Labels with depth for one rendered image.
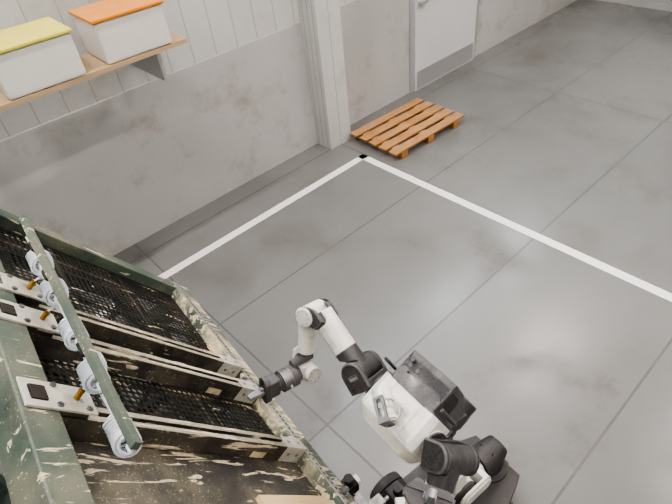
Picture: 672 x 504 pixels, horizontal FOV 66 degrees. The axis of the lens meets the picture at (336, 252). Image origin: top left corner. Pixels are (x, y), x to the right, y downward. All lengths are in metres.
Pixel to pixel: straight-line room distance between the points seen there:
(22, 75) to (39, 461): 2.72
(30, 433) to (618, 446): 2.97
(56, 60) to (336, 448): 2.84
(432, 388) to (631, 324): 2.49
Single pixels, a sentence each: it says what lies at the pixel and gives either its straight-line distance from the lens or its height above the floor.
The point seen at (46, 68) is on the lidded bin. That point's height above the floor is 1.84.
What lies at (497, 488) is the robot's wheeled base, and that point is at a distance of 3.03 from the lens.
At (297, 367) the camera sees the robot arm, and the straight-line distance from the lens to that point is 2.08.
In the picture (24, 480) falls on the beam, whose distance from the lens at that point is 1.33.
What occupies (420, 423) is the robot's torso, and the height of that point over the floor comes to 1.35.
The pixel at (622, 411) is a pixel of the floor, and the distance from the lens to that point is 3.64.
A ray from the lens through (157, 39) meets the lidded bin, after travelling 3.92.
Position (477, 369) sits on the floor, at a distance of 3.60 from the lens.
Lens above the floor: 2.90
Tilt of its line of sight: 41 degrees down
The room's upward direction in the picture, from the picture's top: 7 degrees counter-clockwise
